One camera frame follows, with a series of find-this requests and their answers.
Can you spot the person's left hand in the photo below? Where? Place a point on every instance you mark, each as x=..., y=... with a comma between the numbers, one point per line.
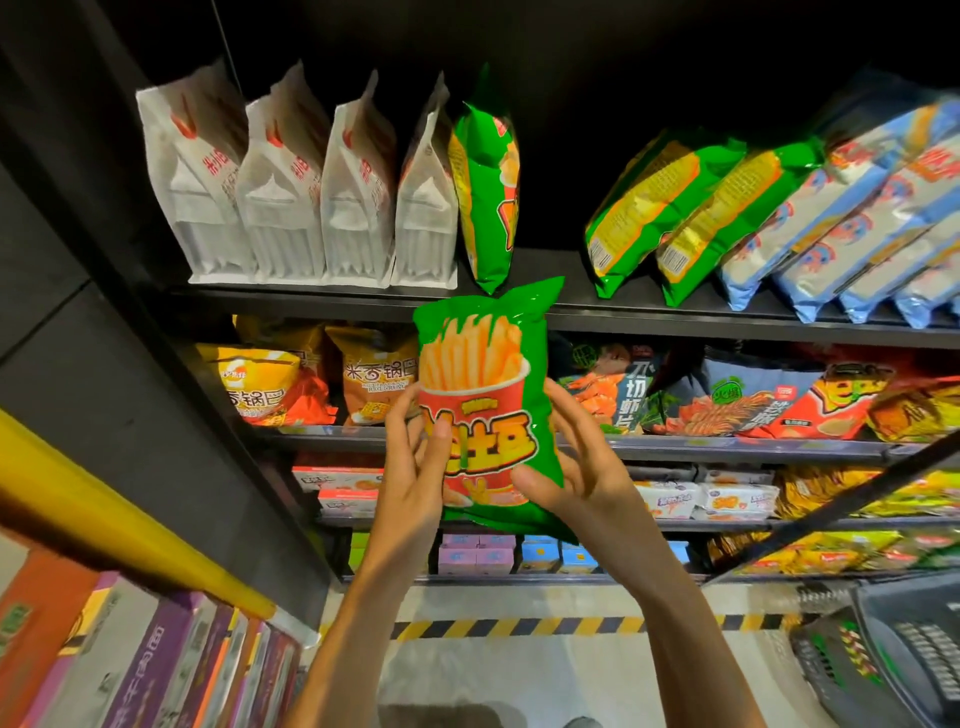
x=405, y=503

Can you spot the person's right hand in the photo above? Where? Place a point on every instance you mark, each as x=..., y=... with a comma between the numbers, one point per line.
x=608, y=488

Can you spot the dark shrimp chip bags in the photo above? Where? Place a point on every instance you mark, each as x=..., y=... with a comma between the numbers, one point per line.
x=615, y=393
x=735, y=398

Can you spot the row of small blue boxes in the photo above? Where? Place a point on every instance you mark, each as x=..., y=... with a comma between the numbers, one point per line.
x=540, y=555

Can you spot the tan snack bag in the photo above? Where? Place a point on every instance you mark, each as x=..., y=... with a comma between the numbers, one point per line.
x=372, y=375

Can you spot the green fries snack bag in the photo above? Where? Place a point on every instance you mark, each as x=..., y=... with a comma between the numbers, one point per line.
x=653, y=203
x=488, y=375
x=488, y=195
x=728, y=210

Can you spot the black metal shelf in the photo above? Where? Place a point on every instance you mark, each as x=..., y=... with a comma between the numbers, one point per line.
x=630, y=318

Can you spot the orange yellow snack bag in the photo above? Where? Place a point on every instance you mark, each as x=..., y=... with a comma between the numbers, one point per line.
x=255, y=383

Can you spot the row of orange chip bags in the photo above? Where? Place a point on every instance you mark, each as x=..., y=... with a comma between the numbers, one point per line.
x=833, y=402

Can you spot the row of plain white bags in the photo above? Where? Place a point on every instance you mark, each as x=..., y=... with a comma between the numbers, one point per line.
x=285, y=180

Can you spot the blue puffed snack bag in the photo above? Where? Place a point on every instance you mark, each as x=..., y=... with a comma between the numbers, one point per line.
x=818, y=203
x=885, y=225
x=915, y=270
x=933, y=293

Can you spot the person's right forearm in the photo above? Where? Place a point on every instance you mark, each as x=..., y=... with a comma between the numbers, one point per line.
x=690, y=645

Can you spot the person's left forearm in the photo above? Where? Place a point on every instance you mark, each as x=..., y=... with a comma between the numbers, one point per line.
x=360, y=653

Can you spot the black shopping basket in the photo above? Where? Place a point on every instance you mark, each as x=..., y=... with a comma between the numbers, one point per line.
x=885, y=660

